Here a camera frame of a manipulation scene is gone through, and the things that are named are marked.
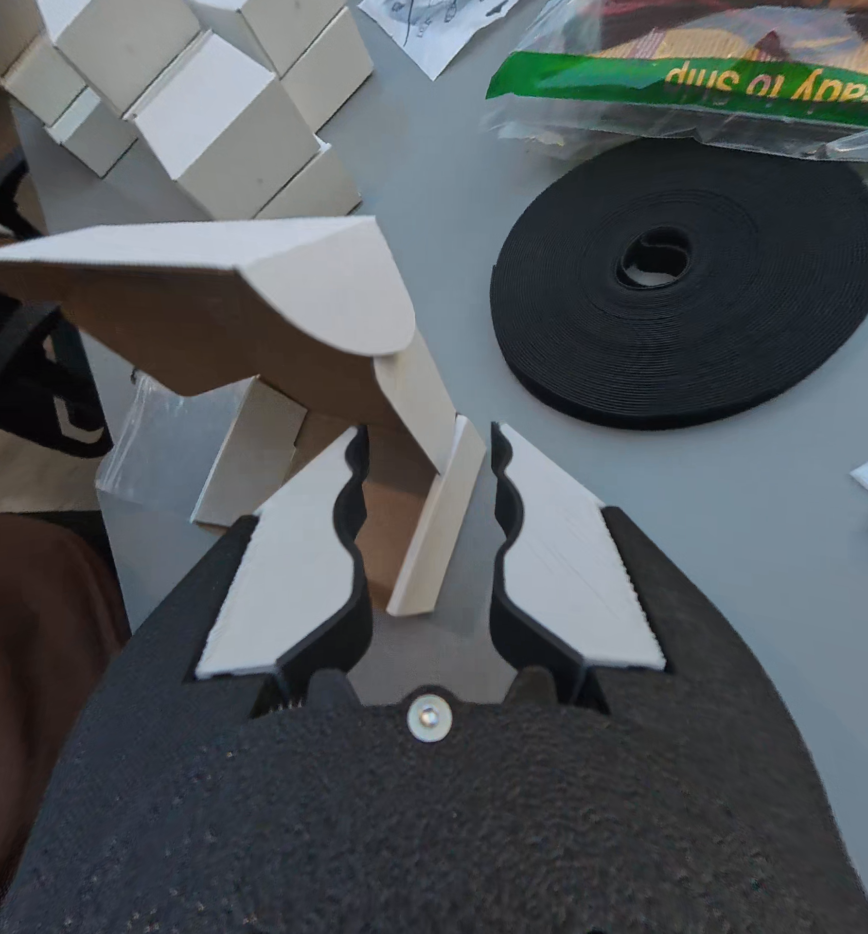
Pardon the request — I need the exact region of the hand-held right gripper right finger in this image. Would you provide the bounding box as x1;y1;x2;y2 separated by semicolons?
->
489;421;668;687

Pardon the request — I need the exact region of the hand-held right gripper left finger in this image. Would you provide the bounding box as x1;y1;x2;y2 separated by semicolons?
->
194;425;374;681

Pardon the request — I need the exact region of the small white cardboard box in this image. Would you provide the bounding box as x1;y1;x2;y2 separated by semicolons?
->
0;215;488;621

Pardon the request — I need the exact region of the grey desk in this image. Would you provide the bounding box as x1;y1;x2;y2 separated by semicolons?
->
11;0;868;804

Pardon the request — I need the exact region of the crinkled empty clear plastic bag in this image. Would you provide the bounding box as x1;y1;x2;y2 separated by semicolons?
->
94;371;260;515

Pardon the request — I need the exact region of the pile of white cardboard boxes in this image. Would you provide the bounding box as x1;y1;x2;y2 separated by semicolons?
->
0;0;375;221

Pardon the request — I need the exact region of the black hook-and-loop tape roll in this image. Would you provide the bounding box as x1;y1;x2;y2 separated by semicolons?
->
489;135;868;433

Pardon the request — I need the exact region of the white sheet with line drawings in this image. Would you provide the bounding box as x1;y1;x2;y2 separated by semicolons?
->
357;0;524;81

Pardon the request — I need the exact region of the clear bag with green strip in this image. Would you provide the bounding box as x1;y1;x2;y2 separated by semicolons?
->
483;0;868;164

